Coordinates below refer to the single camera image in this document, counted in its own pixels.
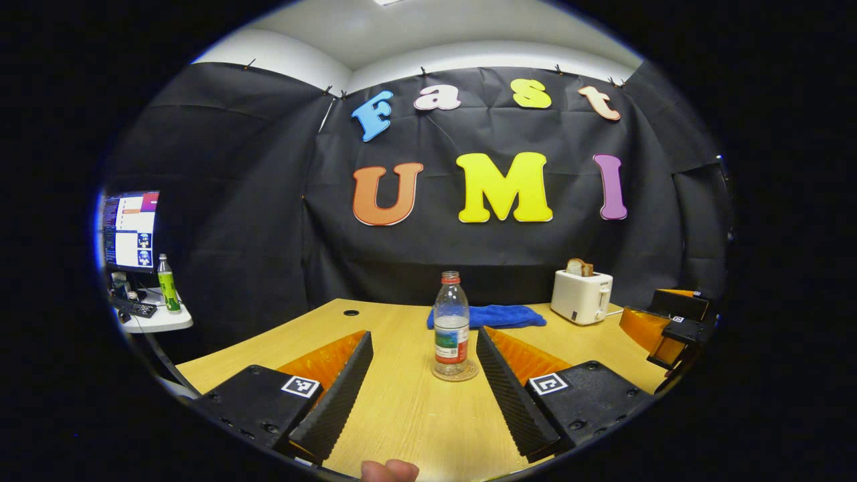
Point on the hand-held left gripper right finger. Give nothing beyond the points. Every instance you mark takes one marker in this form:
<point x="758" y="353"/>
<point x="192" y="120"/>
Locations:
<point x="512" y="402"/>

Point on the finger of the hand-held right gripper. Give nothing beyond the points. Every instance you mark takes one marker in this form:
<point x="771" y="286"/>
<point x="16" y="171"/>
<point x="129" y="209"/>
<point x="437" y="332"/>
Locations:
<point x="679" y="335"/>
<point x="679" y="304"/>

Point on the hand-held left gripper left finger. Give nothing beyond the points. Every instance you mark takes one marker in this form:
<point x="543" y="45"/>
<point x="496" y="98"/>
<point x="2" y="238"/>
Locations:
<point x="335" y="402"/>

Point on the round brown coaster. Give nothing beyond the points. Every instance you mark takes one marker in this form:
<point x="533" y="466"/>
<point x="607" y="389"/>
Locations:
<point x="471" y="372"/>

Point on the clear plastic water bottle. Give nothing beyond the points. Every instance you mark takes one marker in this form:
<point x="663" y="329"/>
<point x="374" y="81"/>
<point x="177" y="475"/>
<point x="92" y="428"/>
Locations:
<point x="451" y="321"/>

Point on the green drink bottle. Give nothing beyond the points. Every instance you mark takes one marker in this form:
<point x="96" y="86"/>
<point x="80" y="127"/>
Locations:
<point x="169" y="288"/>

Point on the blue towel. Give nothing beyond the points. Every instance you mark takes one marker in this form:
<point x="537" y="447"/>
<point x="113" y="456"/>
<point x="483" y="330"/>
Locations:
<point x="502" y="316"/>

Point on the white toaster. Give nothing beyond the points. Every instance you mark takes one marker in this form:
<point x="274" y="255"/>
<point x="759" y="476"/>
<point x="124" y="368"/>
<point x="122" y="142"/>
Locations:
<point x="579" y="298"/>

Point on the toast slice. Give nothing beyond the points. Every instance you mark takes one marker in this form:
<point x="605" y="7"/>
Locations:
<point x="579" y="268"/>

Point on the white side table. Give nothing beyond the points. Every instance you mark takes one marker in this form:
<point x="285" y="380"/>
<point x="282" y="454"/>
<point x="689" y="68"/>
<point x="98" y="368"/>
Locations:
<point x="161" y="321"/>

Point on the black keyboard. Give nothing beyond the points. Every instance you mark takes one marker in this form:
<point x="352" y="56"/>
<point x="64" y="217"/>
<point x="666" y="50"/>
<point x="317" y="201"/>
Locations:
<point x="134" y="308"/>

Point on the computer monitor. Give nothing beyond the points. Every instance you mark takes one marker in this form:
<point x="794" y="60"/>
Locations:
<point x="130" y="231"/>

